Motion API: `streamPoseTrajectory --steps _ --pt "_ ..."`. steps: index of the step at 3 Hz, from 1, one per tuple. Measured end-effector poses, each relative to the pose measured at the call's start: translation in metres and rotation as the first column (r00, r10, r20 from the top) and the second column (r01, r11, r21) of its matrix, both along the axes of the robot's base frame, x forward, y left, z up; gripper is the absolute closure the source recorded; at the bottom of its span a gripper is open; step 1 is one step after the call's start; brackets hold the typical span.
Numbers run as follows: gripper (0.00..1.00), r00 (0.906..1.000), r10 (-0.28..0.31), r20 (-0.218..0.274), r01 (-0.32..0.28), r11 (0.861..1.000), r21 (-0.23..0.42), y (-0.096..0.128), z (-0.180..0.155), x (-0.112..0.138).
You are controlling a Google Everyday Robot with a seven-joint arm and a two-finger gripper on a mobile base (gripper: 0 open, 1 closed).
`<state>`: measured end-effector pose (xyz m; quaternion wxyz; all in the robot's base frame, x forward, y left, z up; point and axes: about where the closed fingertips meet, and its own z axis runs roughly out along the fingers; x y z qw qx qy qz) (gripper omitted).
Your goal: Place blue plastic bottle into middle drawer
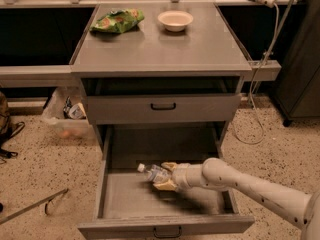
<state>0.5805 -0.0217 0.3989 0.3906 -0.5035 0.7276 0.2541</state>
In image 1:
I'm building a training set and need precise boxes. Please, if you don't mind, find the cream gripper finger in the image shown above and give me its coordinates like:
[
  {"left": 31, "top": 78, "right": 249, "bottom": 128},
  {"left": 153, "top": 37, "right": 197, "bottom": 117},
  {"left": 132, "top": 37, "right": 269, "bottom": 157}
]
[
  {"left": 161, "top": 162, "right": 178, "bottom": 172},
  {"left": 153, "top": 179, "right": 177, "bottom": 191}
]

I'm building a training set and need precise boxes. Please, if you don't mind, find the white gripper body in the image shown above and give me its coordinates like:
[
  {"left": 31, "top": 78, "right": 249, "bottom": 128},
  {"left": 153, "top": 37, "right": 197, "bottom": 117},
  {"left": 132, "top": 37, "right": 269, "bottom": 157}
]
[{"left": 172, "top": 163, "right": 193, "bottom": 190}]

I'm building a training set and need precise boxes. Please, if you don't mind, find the clear blue-label plastic bottle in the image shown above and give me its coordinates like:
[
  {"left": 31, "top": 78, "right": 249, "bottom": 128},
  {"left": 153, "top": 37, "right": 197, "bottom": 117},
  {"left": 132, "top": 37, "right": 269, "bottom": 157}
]
[{"left": 137, "top": 163, "right": 171, "bottom": 183}]

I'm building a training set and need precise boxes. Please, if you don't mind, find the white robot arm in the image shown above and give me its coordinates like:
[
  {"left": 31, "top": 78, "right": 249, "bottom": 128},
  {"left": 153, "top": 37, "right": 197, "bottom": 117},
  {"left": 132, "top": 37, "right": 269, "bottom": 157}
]
[{"left": 154, "top": 158, "right": 320, "bottom": 240}]

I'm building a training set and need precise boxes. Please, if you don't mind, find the open grey middle drawer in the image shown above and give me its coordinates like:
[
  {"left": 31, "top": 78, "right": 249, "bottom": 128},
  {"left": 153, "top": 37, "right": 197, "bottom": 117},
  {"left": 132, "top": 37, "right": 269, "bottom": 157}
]
[{"left": 78, "top": 124, "right": 254, "bottom": 240}]

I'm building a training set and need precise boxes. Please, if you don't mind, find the grey drawer cabinet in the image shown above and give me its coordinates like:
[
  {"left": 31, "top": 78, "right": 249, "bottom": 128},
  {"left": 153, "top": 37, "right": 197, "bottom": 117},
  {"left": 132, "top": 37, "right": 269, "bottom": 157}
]
[{"left": 68, "top": 2, "right": 253, "bottom": 152}]

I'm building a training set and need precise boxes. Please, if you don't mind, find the clear plastic storage bin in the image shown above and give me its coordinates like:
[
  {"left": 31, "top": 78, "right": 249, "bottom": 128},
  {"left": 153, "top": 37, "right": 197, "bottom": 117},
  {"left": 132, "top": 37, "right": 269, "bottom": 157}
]
[{"left": 42, "top": 87, "right": 94, "bottom": 139}]

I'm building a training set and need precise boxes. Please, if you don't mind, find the metal rod on floor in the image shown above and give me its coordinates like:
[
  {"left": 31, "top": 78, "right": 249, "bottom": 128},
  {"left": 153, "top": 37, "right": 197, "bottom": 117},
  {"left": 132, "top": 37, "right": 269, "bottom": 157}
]
[{"left": 0, "top": 188, "right": 69, "bottom": 225}]

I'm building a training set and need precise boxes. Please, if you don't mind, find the dark cabinet on wheels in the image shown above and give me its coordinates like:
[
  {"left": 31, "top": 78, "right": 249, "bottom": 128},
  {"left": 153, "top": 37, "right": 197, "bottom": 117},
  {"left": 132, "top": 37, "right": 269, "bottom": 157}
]
[{"left": 272, "top": 0, "right": 320, "bottom": 127}]

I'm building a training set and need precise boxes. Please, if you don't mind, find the white paper bowl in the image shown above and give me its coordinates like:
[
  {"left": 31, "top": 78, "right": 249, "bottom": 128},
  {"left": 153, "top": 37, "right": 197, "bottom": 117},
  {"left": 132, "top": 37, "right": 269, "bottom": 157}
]
[{"left": 158, "top": 10, "right": 193, "bottom": 32}]

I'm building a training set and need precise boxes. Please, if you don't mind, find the green chip bag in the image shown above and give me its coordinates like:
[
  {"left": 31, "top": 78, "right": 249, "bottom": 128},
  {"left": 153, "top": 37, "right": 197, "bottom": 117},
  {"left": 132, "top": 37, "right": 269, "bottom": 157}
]
[{"left": 90, "top": 8, "right": 144, "bottom": 34}]

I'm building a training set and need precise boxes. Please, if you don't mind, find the dark backpack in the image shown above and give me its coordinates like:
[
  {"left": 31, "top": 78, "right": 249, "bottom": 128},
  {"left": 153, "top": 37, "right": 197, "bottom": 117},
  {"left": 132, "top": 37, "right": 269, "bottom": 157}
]
[{"left": 0, "top": 92, "right": 25, "bottom": 164}]

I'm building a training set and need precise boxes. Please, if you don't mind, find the white power cable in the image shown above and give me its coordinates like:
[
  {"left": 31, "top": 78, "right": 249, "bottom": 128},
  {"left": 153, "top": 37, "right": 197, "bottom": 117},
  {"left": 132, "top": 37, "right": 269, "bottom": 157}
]
[{"left": 231, "top": 2, "right": 280, "bottom": 146}]

